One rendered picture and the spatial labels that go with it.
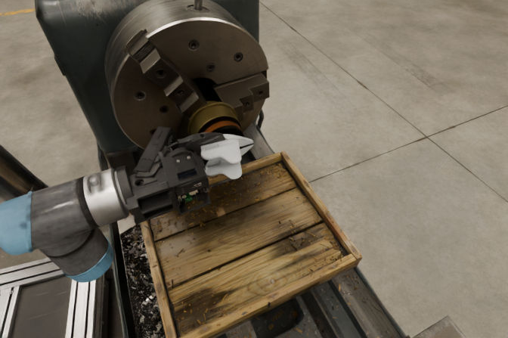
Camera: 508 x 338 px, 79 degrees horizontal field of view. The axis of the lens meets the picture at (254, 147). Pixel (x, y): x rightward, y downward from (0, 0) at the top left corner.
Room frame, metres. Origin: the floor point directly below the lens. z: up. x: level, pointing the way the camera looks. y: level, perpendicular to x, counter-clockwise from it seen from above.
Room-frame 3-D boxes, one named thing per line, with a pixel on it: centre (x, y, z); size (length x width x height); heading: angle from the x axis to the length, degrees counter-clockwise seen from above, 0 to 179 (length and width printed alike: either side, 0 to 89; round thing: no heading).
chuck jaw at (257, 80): (0.51, 0.02, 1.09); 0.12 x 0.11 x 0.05; 115
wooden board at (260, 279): (0.31, 0.03, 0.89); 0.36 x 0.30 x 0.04; 115
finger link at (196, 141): (0.34, 0.09, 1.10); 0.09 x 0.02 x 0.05; 115
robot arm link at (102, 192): (0.26, 0.21, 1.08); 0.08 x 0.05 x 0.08; 25
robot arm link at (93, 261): (0.24, 0.29, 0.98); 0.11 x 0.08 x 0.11; 55
